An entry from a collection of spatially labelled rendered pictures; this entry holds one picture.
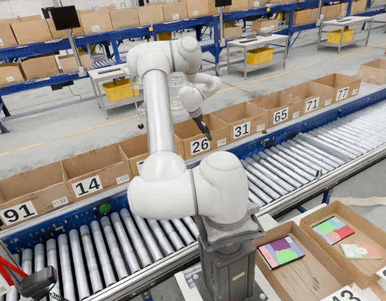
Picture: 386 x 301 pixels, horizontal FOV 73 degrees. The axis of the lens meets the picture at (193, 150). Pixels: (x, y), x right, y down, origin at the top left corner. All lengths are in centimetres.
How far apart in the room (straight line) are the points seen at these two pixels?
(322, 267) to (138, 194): 99
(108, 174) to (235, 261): 100
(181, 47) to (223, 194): 63
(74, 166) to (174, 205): 128
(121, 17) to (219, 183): 559
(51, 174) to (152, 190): 127
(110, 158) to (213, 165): 131
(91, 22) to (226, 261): 552
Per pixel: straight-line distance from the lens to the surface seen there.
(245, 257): 108
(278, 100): 267
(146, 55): 114
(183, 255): 149
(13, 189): 206
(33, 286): 121
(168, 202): 81
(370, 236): 169
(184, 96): 166
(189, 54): 113
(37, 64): 580
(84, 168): 201
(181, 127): 211
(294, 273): 143
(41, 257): 179
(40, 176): 201
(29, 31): 599
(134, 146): 201
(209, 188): 80
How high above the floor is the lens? 194
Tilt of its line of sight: 32 degrees down
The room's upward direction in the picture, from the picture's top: 6 degrees counter-clockwise
